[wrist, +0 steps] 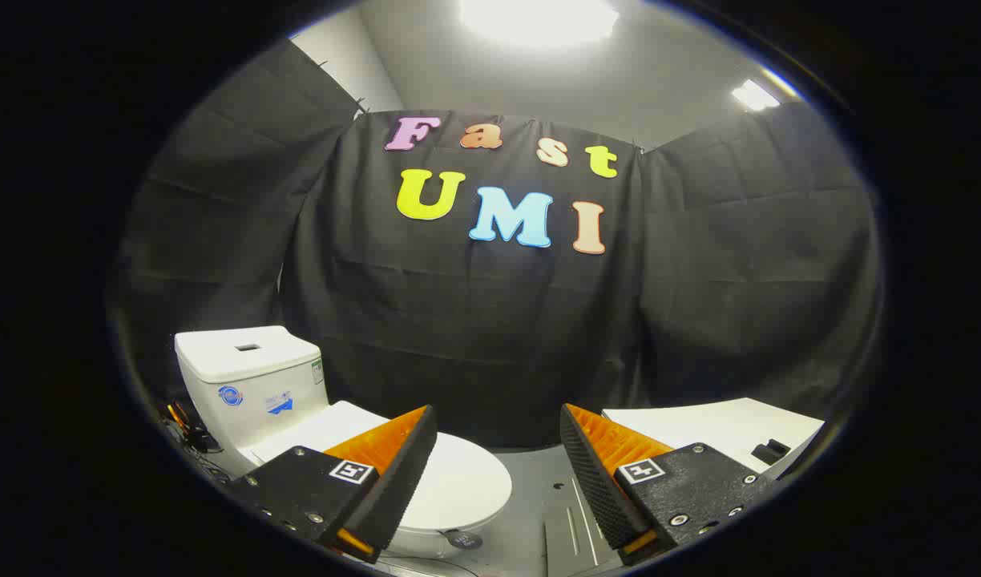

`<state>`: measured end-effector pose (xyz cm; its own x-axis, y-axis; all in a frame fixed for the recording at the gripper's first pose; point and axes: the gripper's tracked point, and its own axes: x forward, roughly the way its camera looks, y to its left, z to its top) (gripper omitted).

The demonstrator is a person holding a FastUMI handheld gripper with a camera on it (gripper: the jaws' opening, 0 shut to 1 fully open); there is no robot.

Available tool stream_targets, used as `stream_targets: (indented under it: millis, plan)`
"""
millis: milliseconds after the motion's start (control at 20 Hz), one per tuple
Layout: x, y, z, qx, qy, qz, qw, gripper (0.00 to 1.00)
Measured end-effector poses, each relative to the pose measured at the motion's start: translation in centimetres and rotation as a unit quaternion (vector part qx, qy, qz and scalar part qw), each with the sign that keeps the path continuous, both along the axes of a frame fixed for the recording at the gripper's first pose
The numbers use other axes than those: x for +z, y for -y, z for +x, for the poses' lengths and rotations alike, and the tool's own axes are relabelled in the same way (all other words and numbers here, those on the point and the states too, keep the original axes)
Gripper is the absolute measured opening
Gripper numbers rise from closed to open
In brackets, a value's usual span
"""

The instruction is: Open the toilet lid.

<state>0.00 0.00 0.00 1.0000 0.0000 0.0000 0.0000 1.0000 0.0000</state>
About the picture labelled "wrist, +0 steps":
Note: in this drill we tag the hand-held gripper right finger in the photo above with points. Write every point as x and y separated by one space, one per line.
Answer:
599 489

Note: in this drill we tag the large ceiling light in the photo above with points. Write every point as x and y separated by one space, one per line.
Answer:
538 18

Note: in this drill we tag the black backdrop cloth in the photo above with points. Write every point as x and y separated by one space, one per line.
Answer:
474 336

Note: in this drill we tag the white toilet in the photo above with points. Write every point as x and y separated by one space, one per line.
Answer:
246 377

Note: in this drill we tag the small black block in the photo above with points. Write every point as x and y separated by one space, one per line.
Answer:
771 451

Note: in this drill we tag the small ceiling light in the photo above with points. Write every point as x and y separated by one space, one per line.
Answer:
753 94

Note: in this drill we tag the white toilet lid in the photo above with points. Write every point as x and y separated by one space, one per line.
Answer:
466 481

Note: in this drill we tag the grey cabinet with white top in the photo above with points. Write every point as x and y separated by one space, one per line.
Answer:
699 425

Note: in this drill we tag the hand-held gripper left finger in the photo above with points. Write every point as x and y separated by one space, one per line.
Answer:
394 489

